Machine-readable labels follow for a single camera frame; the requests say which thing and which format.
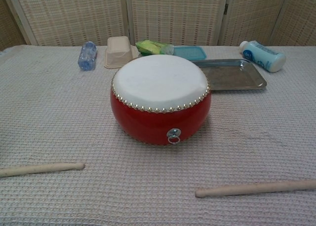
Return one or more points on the red drum with white skin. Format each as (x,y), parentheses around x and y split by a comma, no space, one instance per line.
(160,117)

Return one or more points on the wooden drumstick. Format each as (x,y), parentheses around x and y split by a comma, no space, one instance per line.
(49,168)
(247,189)

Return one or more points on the green wet wipes pack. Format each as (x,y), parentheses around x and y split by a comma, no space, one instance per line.
(150,46)

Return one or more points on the stainless steel tray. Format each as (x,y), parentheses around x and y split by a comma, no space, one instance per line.
(232,75)

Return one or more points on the clear plastic water bottle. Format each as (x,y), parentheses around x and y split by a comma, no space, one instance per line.
(87,55)

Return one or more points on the teal plastic container lid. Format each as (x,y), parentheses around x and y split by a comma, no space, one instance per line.
(190,52)

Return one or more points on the woven folding screen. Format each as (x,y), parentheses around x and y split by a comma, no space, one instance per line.
(172,13)

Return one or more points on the beige woven tablecloth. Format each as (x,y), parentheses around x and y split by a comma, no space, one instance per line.
(74,112)

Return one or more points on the beige takeaway box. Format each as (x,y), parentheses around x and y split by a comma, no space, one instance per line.
(118,50)

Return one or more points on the white and blue bottle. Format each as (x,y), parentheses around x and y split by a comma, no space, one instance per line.
(264,57)

